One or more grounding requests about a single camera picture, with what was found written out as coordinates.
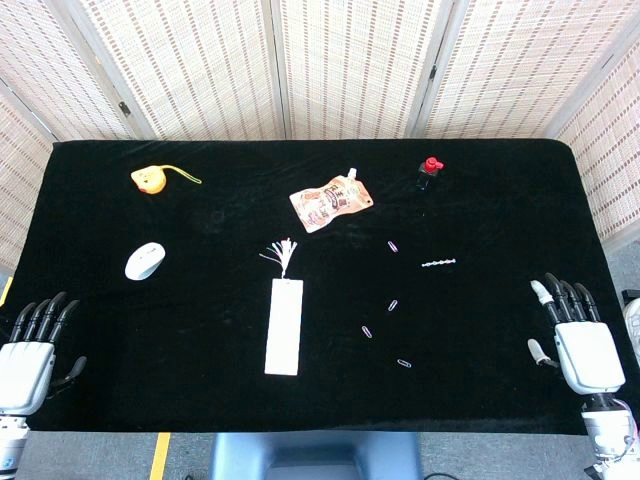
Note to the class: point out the silver paper clip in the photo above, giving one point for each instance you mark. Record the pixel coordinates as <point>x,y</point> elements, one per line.
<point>393,305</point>
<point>368,331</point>
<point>404,363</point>
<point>393,246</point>

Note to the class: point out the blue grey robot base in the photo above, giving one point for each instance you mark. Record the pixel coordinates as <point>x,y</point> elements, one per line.
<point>315,457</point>

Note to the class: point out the white computer mouse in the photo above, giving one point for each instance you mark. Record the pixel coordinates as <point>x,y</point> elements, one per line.
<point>144,261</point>

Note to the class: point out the silver metal chain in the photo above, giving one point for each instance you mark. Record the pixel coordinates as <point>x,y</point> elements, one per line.
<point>439,263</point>

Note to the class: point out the white bookmark with tassel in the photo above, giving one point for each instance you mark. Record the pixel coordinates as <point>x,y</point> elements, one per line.
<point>284,330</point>

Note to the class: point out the yellow duck tape measure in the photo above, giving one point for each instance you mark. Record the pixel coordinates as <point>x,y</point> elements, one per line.
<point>147,181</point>

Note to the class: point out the brown spouted snack pouch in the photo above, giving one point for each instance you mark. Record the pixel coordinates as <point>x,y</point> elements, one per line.
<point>327,202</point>

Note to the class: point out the black velvet tablecloth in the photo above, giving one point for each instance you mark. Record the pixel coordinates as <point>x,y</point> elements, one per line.
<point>200,350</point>

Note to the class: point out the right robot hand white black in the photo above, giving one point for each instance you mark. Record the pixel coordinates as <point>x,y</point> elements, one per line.
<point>590,355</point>

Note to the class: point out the yellow floor tape strip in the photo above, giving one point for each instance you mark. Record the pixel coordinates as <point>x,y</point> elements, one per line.
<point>160,457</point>
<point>5,291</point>

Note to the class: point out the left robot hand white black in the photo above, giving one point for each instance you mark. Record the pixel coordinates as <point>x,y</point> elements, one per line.
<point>25,370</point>

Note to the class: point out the black bottle red cap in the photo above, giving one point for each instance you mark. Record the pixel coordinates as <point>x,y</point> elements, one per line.
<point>427,175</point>

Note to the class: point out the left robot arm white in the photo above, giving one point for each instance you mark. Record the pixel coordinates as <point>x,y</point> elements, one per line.
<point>10,440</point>

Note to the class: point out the black screen hinge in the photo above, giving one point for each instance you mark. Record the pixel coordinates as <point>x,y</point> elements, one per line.
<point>432,72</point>
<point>124,109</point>

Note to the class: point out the woven folding screen panel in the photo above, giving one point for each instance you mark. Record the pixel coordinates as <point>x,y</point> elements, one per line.
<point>20,175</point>
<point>55,70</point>
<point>350,70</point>
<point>520,70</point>
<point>610,165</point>
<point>200,70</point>

